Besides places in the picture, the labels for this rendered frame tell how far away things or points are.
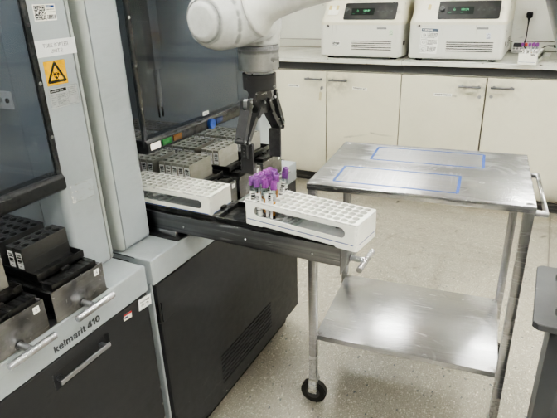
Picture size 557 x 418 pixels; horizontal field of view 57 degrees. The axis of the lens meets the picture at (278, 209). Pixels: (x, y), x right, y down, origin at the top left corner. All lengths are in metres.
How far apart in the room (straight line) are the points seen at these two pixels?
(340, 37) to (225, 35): 2.64
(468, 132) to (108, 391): 2.69
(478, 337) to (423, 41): 2.07
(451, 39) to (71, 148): 2.60
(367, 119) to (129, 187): 2.45
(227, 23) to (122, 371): 0.83
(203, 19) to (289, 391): 1.39
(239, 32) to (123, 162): 0.49
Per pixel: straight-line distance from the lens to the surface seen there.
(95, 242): 1.26
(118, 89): 1.26
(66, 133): 1.17
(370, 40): 3.47
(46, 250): 1.15
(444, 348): 1.74
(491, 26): 3.33
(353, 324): 1.79
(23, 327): 1.07
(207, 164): 1.55
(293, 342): 2.16
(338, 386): 1.97
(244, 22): 0.95
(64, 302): 1.12
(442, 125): 3.43
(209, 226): 1.29
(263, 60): 1.12
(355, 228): 1.07
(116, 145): 1.27
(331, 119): 3.64
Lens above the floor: 1.33
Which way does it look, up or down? 23 degrees down
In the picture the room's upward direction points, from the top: 2 degrees counter-clockwise
